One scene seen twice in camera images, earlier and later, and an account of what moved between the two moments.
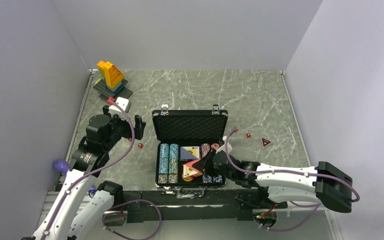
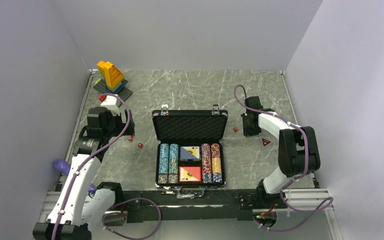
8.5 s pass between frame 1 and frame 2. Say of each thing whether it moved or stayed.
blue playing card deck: stayed
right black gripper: moved
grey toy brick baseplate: stayed
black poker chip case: stayed
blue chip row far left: stayed
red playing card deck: moved
